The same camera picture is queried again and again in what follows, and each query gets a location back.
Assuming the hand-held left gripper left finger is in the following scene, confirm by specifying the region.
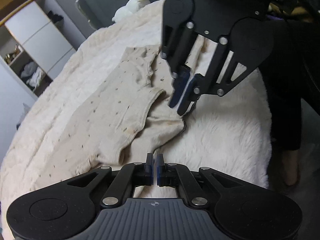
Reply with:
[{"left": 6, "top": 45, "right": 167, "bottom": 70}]
[{"left": 67, "top": 153, "right": 153, "bottom": 208}]

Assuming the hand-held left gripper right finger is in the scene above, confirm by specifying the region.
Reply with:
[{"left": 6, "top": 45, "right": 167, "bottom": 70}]
[{"left": 156, "top": 154, "right": 237, "bottom": 207}]

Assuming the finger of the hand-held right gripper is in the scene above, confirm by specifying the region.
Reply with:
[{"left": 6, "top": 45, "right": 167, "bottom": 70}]
[
  {"left": 161, "top": 21, "right": 198, "bottom": 108},
  {"left": 176, "top": 37, "right": 251, "bottom": 117}
]

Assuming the beige printed pajama top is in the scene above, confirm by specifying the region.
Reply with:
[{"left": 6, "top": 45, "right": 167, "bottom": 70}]
[{"left": 5, "top": 39, "right": 211, "bottom": 198}]

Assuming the dark folded clothes pile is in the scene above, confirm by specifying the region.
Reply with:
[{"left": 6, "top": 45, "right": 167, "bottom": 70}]
[{"left": 46, "top": 10, "right": 64, "bottom": 26}]

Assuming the white folded clothes pile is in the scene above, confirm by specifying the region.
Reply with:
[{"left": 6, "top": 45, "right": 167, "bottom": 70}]
[{"left": 20, "top": 61, "right": 47, "bottom": 86}]

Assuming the cream fluffy blanket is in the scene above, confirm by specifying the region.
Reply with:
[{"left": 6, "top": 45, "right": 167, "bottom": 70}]
[{"left": 0, "top": 0, "right": 273, "bottom": 233}]

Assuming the white plush toy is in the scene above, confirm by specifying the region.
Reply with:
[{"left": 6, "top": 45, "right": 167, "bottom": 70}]
[{"left": 111, "top": 0, "right": 151, "bottom": 22}]

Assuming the person's black-clothed leg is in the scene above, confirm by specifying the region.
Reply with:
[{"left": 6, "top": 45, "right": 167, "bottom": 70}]
[{"left": 259, "top": 17, "right": 320, "bottom": 187}]

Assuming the white open shelf cabinet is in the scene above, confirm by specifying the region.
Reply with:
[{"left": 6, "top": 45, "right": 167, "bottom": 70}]
[{"left": 0, "top": 0, "right": 78, "bottom": 98}]

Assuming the gold shiny ornament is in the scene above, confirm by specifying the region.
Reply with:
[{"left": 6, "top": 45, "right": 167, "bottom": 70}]
[{"left": 4, "top": 44, "right": 22, "bottom": 64}]

